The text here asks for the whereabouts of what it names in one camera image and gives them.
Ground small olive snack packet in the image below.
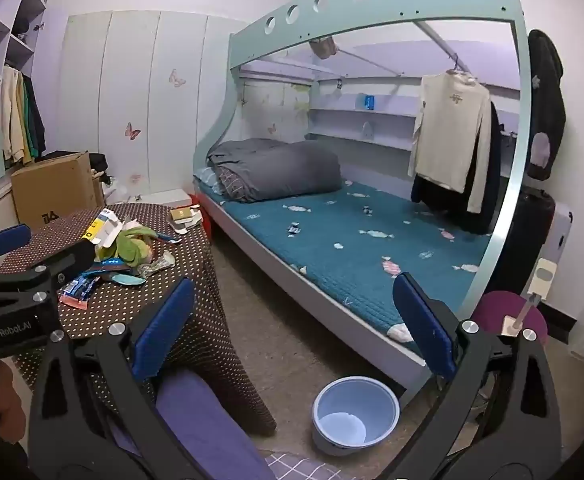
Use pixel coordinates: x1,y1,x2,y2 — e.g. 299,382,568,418
168,207,204,236

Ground white wall shelves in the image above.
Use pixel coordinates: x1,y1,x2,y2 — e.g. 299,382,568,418
306,105,418,152

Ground brown cardboard box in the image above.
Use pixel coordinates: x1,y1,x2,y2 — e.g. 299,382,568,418
9,151,105,231

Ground white plastic bag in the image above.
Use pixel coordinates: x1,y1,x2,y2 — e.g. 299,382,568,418
103,177,133,206

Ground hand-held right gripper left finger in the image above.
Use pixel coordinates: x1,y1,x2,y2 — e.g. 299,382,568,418
27,277,198,480

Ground dark hanging garment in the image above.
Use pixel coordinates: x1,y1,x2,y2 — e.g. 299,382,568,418
22,74,48,156

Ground white open shelf unit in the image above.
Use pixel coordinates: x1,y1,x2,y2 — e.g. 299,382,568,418
0,0,63,196

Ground silver foil wrapper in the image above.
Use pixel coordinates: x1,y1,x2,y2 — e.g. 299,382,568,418
137,252,177,280

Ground green hanging garment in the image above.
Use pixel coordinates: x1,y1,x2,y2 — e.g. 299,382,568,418
19,72,38,158

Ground white wall unit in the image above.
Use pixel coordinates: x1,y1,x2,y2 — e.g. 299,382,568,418
542,202,574,271

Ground light blue plastic bin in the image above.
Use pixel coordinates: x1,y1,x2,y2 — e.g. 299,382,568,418
312,376,402,457

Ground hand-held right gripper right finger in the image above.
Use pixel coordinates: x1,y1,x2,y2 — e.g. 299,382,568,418
392,272,563,480

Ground cream hanging sweater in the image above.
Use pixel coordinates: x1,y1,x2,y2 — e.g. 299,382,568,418
408,71,493,215

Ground cream hanging garment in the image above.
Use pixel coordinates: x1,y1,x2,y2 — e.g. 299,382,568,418
0,65,28,163

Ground blue oval wrapper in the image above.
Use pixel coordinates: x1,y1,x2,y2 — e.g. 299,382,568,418
103,270,145,287

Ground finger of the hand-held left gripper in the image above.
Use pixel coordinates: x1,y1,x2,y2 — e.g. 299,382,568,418
0,224,32,275
22,240,97,291

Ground purple round stool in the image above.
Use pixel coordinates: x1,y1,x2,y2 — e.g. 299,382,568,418
471,290,549,346

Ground brown hanging bag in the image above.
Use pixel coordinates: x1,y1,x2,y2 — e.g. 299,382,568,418
308,36,339,60

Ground black suitcase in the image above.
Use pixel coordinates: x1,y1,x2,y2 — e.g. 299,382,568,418
492,186,557,297

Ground round polka dot table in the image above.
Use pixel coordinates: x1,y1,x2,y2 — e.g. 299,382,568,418
0,202,278,441

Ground blue snack wrapper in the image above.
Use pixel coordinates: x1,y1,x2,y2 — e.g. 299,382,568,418
58,277,98,310

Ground bed with teal mattress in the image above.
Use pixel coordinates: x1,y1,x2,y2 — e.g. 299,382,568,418
194,180,495,356

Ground white wardrobe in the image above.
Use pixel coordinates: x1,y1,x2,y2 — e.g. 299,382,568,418
62,10,253,201

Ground grey duvet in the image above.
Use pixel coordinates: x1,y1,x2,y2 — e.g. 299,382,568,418
206,138,344,203

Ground green plush toy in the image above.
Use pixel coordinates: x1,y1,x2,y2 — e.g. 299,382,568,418
96,225,160,267

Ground purple cushion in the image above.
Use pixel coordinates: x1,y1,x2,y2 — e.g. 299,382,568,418
154,367,265,480

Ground person's left hand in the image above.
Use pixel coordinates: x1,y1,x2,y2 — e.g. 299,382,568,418
0,360,22,443

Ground beige plastic piece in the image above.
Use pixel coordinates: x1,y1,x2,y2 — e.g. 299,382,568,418
527,258,558,306

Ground black hanging jacket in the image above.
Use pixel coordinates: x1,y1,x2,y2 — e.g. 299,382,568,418
526,29,568,182

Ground blue striped pillow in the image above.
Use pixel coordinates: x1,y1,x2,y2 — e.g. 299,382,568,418
193,166,228,196

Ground red box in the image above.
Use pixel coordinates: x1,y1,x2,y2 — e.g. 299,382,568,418
192,192,214,246

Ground plaid rug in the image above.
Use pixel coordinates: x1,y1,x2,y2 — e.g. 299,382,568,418
264,450,345,480

